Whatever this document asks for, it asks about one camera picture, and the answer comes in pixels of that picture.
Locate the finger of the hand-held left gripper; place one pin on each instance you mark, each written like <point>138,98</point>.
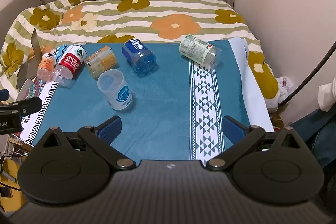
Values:
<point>3,95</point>
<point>27,106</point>

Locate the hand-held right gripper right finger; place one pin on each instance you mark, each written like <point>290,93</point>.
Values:
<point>233,129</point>

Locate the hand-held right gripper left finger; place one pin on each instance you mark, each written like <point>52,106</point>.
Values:
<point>109,130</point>

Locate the translucent white cup blue label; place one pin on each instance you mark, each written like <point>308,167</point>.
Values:
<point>116,91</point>

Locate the clear cup orange label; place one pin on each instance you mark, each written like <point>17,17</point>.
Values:
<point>46,65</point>

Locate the clear cup red label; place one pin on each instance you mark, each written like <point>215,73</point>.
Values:
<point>71,62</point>

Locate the blue white patterned cup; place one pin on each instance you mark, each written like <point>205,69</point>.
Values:
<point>59,50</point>

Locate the clear cup yellow label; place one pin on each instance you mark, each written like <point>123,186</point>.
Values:
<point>102,60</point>

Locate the clear cup green label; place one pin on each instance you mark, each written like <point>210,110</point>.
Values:
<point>197,49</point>

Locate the colourful mandala mat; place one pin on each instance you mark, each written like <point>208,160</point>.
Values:
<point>30,88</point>

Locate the white cloth black key border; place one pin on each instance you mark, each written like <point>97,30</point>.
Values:
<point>39,119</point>

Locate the brown cardboard piece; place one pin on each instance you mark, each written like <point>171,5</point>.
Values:
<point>29,66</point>

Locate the white paper sheet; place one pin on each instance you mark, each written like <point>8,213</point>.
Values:
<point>249,77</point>

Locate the teal patterned table cloth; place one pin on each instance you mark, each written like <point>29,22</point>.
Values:
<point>162,100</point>

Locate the white plastic bag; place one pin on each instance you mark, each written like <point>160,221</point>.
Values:
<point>284,86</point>

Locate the blue-label plastic bottle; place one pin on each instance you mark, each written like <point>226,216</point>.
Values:
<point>139,54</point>

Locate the grey headboard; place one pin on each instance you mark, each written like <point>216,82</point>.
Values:
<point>15,11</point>

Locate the person's jeans leg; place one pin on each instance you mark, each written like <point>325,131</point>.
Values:
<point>319,134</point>

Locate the white garment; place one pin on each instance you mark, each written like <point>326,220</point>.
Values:
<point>328,96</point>

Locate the floral striped blanket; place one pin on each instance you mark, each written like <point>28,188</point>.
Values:
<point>170,10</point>

